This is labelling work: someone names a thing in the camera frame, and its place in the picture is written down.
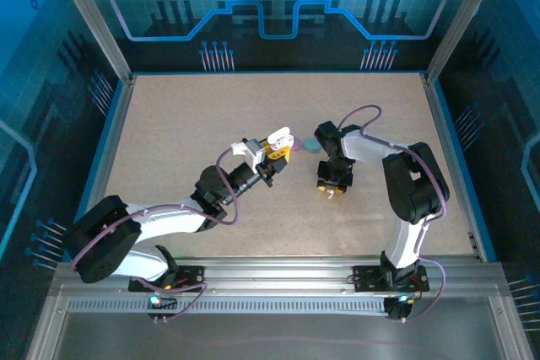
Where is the black connector block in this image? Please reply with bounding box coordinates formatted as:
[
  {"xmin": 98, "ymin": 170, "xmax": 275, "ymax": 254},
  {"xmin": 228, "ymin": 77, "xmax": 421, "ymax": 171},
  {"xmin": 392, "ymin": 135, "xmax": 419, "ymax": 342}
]
[
  {"xmin": 385, "ymin": 294, "xmax": 413, "ymax": 323},
  {"xmin": 146, "ymin": 294, "xmax": 179, "ymax": 324}
]

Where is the aluminium table side rail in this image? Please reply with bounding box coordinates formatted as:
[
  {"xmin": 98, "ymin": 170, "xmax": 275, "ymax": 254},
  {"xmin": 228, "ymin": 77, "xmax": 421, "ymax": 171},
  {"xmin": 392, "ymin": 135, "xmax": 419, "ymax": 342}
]
[
  {"xmin": 420, "ymin": 72, "xmax": 486, "ymax": 261},
  {"xmin": 78, "ymin": 74, "xmax": 137, "ymax": 237}
]

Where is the slotted grey cable duct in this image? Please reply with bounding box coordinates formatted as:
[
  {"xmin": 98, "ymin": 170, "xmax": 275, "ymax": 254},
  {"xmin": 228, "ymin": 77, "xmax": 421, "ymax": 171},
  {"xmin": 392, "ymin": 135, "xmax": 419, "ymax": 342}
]
[{"xmin": 67, "ymin": 297, "xmax": 392, "ymax": 315}]

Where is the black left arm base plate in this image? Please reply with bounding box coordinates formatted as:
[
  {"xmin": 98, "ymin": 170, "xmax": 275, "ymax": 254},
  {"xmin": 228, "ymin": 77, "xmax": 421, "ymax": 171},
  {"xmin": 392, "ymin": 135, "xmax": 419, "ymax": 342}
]
[{"xmin": 128, "ymin": 265, "xmax": 207, "ymax": 293}]

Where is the grey metal sheet shelf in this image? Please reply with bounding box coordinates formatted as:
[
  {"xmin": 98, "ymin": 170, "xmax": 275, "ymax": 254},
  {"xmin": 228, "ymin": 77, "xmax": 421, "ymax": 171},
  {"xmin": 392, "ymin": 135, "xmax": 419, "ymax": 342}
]
[{"xmin": 54, "ymin": 313, "xmax": 507, "ymax": 360}]

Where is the aluminium frame post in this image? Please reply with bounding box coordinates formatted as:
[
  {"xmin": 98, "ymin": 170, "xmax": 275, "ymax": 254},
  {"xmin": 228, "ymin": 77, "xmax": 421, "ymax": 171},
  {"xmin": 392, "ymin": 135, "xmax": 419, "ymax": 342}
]
[
  {"xmin": 46, "ymin": 0, "xmax": 137, "ymax": 85},
  {"xmin": 424, "ymin": 0, "xmax": 507, "ymax": 83}
]

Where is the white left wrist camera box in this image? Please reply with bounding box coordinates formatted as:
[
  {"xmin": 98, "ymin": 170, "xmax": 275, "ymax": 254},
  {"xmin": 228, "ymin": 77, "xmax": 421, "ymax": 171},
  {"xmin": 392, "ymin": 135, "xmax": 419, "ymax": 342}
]
[{"xmin": 230, "ymin": 137, "xmax": 267, "ymax": 168}]

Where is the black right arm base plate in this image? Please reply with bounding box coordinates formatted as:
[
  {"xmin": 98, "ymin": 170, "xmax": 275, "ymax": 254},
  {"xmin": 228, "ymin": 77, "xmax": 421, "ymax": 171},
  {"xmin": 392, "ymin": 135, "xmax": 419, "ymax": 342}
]
[{"xmin": 352, "ymin": 265, "xmax": 430, "ymax": 293}]

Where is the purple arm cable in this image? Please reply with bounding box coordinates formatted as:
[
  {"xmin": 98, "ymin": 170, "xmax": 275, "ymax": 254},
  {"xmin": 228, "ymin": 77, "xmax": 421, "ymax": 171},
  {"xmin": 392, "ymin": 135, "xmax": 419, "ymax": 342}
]
[
  {"xmin": 70, "ymin": 147, "xmax": 241, "ymax": 324},
  {"xmin": 338, "ymin": 104, "xmax": 449, "ymax": 323}
]

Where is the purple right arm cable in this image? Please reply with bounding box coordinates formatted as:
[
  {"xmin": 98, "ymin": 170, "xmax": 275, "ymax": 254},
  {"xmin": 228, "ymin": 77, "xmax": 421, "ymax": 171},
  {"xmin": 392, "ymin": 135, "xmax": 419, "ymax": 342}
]
[{"xmin": 338, "ymin": 104, "xmax": 449, "ymax": 323}]

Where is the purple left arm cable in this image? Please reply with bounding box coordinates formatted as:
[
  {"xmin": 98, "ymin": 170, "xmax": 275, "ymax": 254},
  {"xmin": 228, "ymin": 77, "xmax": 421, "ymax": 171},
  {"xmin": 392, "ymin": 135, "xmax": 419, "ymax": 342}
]
[{"xmin": 70, "ymin": 147, "xmax": 241, "ymax": 324}]

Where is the black left connector block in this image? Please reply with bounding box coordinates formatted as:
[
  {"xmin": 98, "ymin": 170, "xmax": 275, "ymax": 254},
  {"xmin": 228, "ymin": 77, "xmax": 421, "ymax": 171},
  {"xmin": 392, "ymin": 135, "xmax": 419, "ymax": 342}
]
[{"xmin": 146, "ymin": 294, "xmax": 179, "ymax": 324}]

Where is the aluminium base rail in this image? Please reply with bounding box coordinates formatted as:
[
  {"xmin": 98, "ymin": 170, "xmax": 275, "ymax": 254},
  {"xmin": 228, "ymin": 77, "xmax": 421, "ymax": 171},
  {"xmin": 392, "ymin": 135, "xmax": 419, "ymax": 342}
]
[{"xmin": 54, "ymin": 255, "xmax": 507, "ymax": 300}]

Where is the white earbuds charging case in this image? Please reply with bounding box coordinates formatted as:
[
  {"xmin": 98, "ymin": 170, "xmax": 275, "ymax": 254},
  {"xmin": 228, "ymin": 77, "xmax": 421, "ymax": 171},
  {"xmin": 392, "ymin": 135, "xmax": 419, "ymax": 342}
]
[{"xmin": 267, "ymin": 125, "xmax": 295, "ymax": 149}]

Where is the black right connector block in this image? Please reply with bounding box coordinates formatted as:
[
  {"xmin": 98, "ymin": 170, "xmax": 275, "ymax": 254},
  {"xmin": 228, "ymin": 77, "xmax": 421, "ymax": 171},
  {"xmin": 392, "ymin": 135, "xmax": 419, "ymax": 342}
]
[{"xmin": 385, "ymin": 294, "xmax": 413, "ymax": 323}]

